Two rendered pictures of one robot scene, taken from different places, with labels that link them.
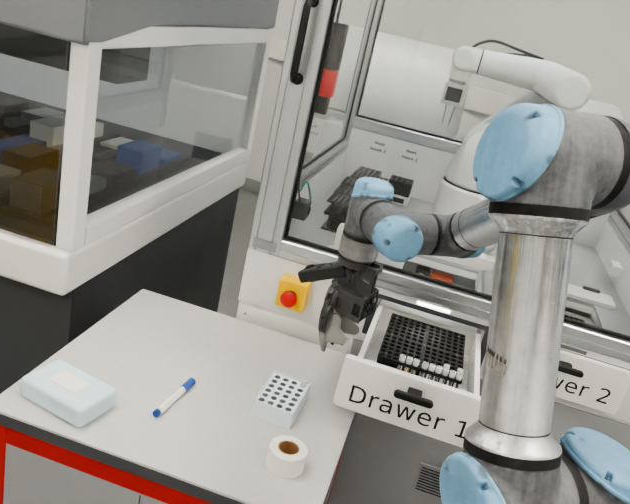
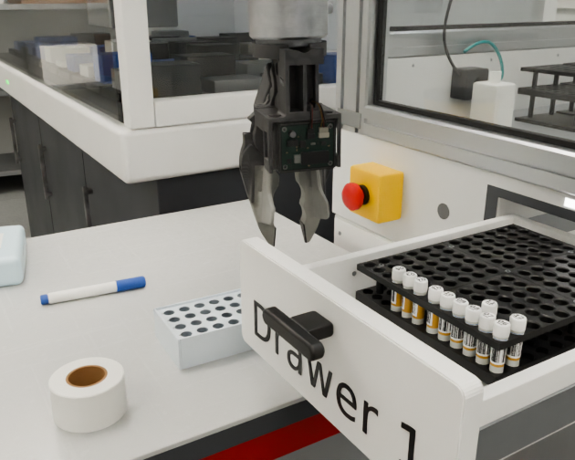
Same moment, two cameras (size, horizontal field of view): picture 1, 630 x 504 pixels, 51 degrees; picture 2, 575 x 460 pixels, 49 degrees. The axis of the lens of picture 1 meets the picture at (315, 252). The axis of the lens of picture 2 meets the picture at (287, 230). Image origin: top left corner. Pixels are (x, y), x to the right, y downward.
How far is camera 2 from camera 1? 1.03 m
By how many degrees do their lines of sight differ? 46
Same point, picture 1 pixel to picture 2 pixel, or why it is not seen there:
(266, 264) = (353, 150)
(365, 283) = (282, 87)
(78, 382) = not seen: outside the picture
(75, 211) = (126, 76)
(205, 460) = (7, 365)
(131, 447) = not seen: outside the picture
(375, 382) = (276, 296)
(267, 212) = (347, 62)
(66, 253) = (125, 130)
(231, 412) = (137, 326)
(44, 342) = not seen: hidden behind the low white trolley
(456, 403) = (390, 369)
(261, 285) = not seen: hidden behind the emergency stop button
